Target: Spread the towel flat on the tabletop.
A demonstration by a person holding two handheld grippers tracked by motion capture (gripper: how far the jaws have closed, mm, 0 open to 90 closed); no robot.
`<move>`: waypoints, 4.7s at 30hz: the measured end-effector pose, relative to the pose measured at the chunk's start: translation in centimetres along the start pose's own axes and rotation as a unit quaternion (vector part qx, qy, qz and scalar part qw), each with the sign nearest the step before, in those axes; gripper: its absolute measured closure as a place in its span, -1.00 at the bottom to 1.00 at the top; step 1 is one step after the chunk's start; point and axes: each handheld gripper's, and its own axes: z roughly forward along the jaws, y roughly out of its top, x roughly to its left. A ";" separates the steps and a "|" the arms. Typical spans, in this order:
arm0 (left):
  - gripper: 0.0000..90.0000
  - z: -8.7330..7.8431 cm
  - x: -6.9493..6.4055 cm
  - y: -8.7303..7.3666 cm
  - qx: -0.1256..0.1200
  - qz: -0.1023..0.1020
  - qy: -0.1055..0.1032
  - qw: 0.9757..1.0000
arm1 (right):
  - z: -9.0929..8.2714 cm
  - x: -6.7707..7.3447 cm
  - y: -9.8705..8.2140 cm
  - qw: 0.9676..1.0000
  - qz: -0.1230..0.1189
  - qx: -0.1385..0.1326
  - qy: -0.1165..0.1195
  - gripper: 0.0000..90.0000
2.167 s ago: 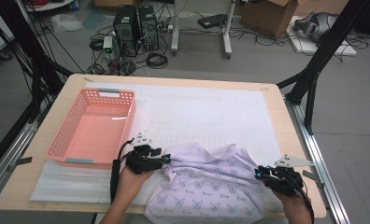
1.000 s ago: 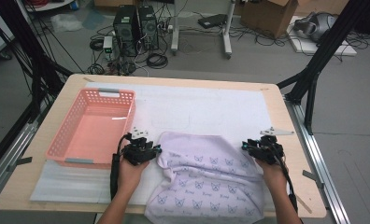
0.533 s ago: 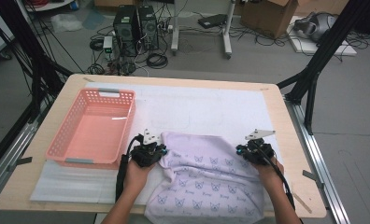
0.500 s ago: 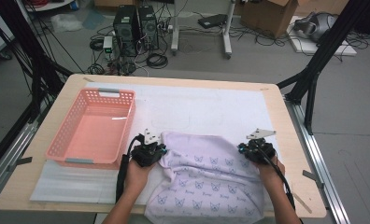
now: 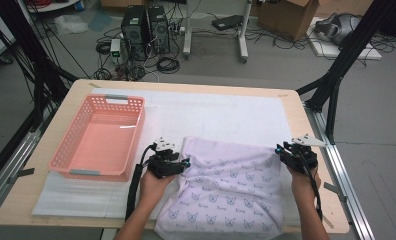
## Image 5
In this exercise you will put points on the grey and black device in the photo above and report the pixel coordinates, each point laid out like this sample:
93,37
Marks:
339,28

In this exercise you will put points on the white metal stand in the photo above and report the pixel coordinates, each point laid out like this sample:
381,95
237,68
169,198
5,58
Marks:
242,36

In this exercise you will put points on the white board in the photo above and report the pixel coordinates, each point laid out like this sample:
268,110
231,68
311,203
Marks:
326,50

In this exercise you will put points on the grey table bracket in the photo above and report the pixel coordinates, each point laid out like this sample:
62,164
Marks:
334,190
26,172

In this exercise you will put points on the blue sheet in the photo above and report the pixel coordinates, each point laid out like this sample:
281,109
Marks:
101,20

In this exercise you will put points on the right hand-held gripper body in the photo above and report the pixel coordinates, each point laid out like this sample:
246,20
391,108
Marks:
299,160

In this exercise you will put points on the cardboard box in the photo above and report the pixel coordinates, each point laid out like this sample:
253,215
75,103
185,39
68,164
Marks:
286,18

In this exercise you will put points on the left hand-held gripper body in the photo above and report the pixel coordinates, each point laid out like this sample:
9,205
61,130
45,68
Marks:
162,165

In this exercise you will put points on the lavender cat print cloth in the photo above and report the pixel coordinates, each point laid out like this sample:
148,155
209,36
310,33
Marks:
226,173

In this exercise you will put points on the pink plastic basket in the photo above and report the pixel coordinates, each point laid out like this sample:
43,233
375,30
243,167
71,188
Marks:
102,146

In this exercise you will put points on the white round table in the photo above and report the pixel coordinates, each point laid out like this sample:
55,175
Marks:
62,5

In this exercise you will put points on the black computer tower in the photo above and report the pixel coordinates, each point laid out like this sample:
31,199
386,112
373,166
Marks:
134,33
159,30

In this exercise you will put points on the white power adapter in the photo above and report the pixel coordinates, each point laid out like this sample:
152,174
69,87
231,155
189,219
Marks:
115,46

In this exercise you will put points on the black frame post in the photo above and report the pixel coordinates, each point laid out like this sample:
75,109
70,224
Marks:
346,53
29,50

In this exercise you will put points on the person's right hand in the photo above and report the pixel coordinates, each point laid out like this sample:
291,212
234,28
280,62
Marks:
306,188

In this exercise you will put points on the white grid mat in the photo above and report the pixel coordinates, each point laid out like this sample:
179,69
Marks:
202,113

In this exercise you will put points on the black flat device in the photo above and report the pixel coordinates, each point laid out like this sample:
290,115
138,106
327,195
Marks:
227,22

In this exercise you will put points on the clear plastic bag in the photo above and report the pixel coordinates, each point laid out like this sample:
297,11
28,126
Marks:
69,24

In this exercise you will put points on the person's left hand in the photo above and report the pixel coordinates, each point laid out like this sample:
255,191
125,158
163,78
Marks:
152,191

